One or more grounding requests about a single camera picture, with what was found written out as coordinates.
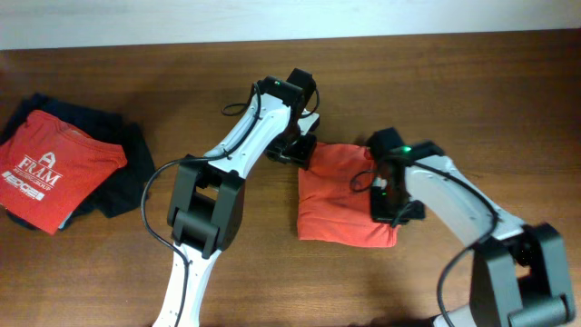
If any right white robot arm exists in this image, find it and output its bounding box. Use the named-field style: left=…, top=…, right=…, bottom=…
left=369, top=142, right=576, bottom=327

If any folded red Fram t-shirt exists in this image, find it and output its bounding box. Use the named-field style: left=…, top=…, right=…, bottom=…
left=1, top=110, right=127, bottom=234

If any folded dark navy garment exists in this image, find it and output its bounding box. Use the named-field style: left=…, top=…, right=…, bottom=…
left=1, top=94, right=154, bottom=231

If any orange McKinney Boyd soccer t-shirt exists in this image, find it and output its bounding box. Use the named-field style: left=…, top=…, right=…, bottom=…
left=297, top=143, right=399, bottom=248

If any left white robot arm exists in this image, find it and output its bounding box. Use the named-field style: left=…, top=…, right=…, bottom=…
left=154, top=69, right=320, bottom=326

